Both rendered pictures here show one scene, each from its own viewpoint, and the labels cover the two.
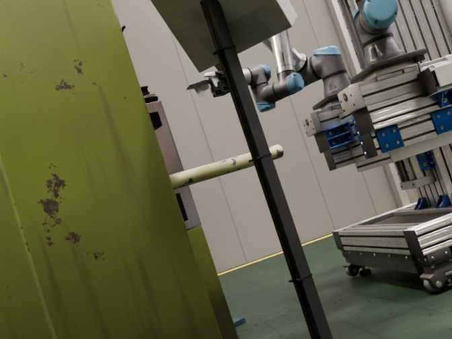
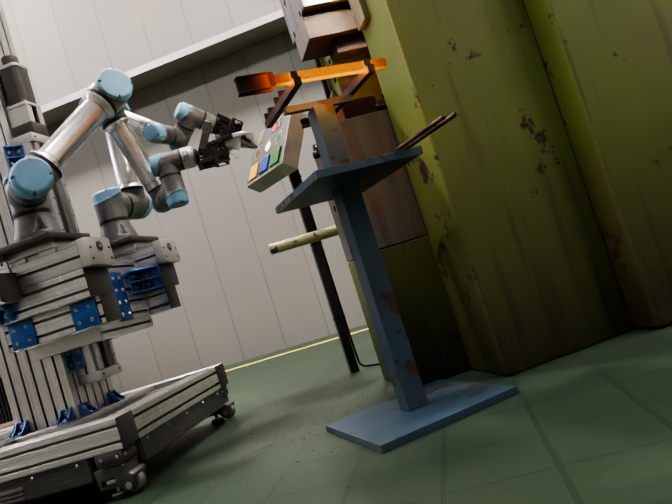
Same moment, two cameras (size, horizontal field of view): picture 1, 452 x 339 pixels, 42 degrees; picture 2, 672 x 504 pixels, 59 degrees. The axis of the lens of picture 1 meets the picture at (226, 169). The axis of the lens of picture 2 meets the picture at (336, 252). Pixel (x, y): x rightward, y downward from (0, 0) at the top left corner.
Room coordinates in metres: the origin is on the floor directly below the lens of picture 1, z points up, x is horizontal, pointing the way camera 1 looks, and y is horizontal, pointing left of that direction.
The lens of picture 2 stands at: (4.18, 0.89, 0.40)
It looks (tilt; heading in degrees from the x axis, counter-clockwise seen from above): 3 degrees up; 200
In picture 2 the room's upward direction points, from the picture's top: 17 degrees counter-clockwise
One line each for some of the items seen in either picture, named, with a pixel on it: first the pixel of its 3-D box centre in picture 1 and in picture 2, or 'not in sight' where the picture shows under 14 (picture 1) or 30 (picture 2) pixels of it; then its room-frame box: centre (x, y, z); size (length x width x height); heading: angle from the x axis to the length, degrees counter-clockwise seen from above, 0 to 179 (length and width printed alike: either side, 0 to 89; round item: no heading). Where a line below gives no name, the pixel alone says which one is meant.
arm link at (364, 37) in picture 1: (372, 21); (110, 205); (2.19, -0.69, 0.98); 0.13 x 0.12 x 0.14; 177
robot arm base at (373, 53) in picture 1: (381, 51); (117, 232); (2.19, -0.69, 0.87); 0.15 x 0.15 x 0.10
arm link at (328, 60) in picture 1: (327, 61); (26, 193); (2.69, -0.60, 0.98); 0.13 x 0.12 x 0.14; 53
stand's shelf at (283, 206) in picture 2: not in sight; (343, 182); (2.60, 0.41, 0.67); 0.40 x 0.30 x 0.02; 41
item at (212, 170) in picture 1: (225, 166); (319, 235); (1.83, 0.00, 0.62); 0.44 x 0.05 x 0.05; 122
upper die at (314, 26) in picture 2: not in sight; (353, 27); (1.96, 0.44, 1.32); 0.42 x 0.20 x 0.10; 122
